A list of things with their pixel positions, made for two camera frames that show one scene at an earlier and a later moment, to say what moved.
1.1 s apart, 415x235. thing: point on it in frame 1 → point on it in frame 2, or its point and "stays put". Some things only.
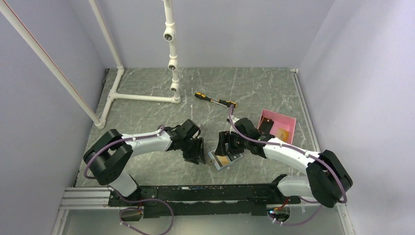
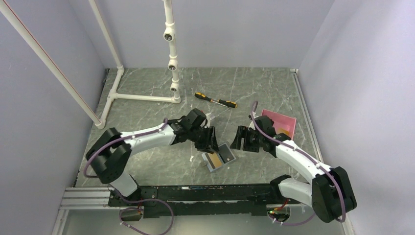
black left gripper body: [193, 151] → [203, 138]
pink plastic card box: [281, 121] stays put
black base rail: [237, 200] stays put
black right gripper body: [236, 145] → [251, 140]
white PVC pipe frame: [169, 34] stays put
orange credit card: [223, 160] → [214, 160]
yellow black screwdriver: [226, 103] stays put
